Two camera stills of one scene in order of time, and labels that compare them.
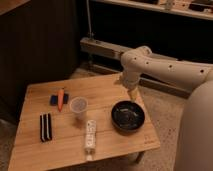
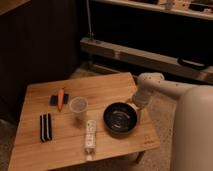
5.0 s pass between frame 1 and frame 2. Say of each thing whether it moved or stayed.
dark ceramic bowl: moved
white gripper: moved
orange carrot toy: stayed
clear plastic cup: stayed
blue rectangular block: stayed
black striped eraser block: stayed
